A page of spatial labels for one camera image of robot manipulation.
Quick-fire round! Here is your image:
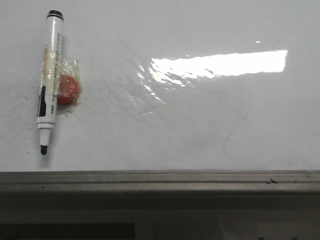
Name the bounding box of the white glossy whiteboard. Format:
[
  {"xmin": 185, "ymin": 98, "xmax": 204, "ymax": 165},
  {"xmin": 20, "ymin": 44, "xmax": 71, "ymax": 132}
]
[{"xmin": 0, "ymin": 0, "xmax": 320, "ymax": 172}]

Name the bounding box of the grey aluminium whiteboard frame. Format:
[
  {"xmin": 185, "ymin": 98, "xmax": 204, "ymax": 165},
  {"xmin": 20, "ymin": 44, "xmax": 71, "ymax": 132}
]
[{"xmin": 0, "ymin": 170, "xmax": 320, "ymax": 197}]

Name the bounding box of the white black whiteboard marker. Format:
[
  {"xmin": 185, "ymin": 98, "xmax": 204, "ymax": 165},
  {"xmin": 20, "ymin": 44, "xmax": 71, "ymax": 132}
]
[{"xmin": 37, "ymin": 10, "xmax": 64, "ymax": 156}]

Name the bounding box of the clear yellowed adhesive tape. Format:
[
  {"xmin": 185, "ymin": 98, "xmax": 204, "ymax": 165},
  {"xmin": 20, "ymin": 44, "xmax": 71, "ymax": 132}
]
[{"xmin": 39, "ymin": 45, "xmax": 82, "ymax": 105}]

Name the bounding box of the orange round magnet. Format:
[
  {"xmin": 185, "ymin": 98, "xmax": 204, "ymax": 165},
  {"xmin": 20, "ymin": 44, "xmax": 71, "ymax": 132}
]
[{"xmin": 57, "ymin": 74, "xmax": 78, "ymax": 105}]

